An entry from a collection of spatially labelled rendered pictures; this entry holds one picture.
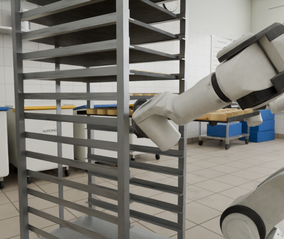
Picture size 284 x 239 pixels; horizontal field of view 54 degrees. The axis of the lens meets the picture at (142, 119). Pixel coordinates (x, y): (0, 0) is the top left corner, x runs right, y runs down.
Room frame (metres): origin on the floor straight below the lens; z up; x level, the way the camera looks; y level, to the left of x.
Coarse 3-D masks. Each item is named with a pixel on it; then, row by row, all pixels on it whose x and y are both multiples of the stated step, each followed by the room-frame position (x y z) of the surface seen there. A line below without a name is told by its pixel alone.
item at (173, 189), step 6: (90, 174) 1.60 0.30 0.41; (96, 174) 1.60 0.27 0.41; (102, 174) 1.57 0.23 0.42; (114, 180) 1.49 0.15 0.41; (132, 180) 1.45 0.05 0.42; (138, 180) 1.42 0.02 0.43; (144, 180) 1.40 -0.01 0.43; (144, 186) 1.38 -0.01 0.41; (150, 186) 1.38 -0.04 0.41; (156, 186) 1.36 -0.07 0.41; (162, 186) 1.34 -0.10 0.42; (168, 186) 1.32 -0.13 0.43; (174, 186) 1.30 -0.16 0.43; (168, 192) 1.29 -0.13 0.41; (174, 192) 1.29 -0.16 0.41; (180, 192) 1.28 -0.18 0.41
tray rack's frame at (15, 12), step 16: (16, 0) 1.26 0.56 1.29; (16, 16) 1.26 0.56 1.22; (16, 32) 1.26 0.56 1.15; (16, 48) 1.26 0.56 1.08; (16, 64) 1.26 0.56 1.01; (16, 80) 1.26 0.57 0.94; (16, 96) 1.26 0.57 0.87; (16, 112) 1.27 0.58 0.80; (16, 128) 1.27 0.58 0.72; (80, 224) 1.50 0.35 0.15; (96, 224) 1.50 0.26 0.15; (112, 224) 1.50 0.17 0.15
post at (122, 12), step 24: (120, 0) 0.91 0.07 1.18; (120, 24) 0.92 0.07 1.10; (120, 48) 0.92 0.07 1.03; (120, 72) 0.92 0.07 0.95; (120, 96) 0.92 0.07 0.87; (120, 120) 0.92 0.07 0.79; (120, 144) 0.92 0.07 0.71; (120, 168) 0.92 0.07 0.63; (120, 192) 0.92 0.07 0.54; (120, 216) 0.92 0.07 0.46
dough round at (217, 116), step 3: (210, 114) 0.80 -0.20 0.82; (213, 114) 0.80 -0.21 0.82; (216, 114) 0.79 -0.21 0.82; (219, 114) 0.79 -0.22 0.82; (222, 114) 0.79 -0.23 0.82; (225, 114) 0.80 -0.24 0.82; (210, 117) 0.80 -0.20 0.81; (213, 117) 0.80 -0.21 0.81; (216, 117) 0.79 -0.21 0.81; (219, 117) 0.79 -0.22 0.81; (222, 117) 0.79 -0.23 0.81; (225, 117) 0.80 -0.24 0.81; (216, 120) 0.79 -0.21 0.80; (219, 120) 0.79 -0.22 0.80; (222, 120) 0.80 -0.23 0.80
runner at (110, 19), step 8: (104, 16) 0.99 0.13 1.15; (112, 16) 0.97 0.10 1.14; (64, 24) 1.11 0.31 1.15; (72, 24) 1.09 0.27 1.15; (80, 24) 1.06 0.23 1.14; (88, 24) 1.04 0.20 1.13; (96, 24) 1.02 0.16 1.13; (104, 24) 1.01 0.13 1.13; (112, 24) 1.01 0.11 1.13; (24, 32) 1.27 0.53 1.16; (32, 32) 1.23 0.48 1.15; (40, 32) 1.20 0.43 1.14; (48, 32) 1.17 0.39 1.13; (56, 32) 1.14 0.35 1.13; (64, 32) 1.13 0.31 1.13; (24, 40) 1.30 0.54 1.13
